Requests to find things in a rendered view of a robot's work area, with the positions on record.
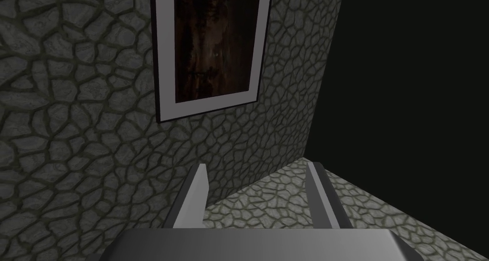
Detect dark framed wall picture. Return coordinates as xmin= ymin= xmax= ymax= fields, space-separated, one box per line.
xmin=149 ymin=0 xmax=274 ymax=124

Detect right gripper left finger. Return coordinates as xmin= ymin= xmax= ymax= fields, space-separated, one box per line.
xmin=163 ymin=163 xmax=209 ymax=229

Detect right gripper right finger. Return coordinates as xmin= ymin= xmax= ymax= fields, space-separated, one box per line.
xmin=306 ymin=161 xmax=354 ymax=230

